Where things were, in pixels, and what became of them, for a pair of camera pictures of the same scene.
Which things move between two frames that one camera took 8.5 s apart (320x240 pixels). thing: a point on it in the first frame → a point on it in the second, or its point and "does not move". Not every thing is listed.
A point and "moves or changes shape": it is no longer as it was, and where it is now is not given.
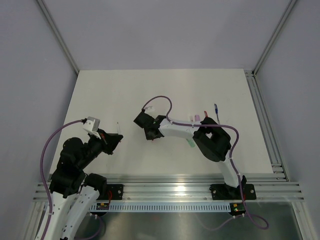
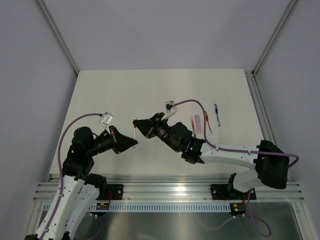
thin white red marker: [118, 128] moves or changes shape
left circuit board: [102, 206] does not move
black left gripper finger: [112, 146] → [120, 149]
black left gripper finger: [113, 138] → [123, 140]
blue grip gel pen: [216, 112] does not move
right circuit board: [237, 208] does not move
